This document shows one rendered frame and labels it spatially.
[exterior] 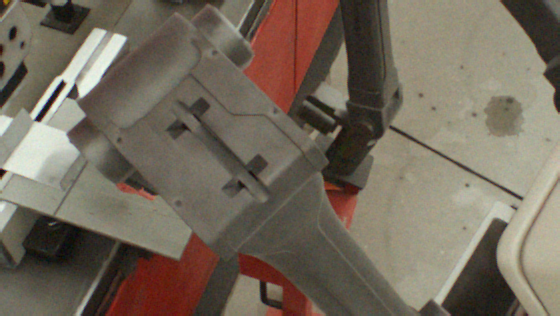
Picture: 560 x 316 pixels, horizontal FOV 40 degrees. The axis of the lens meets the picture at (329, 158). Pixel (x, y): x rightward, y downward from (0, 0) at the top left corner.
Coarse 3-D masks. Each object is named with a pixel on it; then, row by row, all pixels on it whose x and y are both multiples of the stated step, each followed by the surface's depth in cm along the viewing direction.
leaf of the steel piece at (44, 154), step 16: (32, 128) 110; (48, 128) 110; (32, 144) 108; (48, 144) 108; (64, 144) 108; (16, 160) 107; (32, 160) 107; (48, 160) 107; (64, 160) 107; (80, 160) 106; (32, 176) 105; (48, 176) 105; (64, 176) 103
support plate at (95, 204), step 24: (72, 120) 111; (24, 192) 104; (48, 192) 104; (72, 192) 104; (96, 192) 105; (120, 192) 105; (48, 216) 103; (72, 216) 102; (96, 216) 103; (120, 216) 103; (144, 216) 103; (168, 216) 103; (120, 240) 101; (144, 240) 101; (168, 240) 101
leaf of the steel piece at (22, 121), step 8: (24, 112) 108; (16, 120) 107; (24, 120) 109; (32, 120) 110; (8, 128) 106; (16, 128) 108; (24, 128) 109; (0, 136) 105; (8, 136) 106; (16, 136) 108; (0, 144) 105; (8, 144) 107; (16, 144) 108; (0, 152) 106; (8, 152) 107; (0, 160) 106
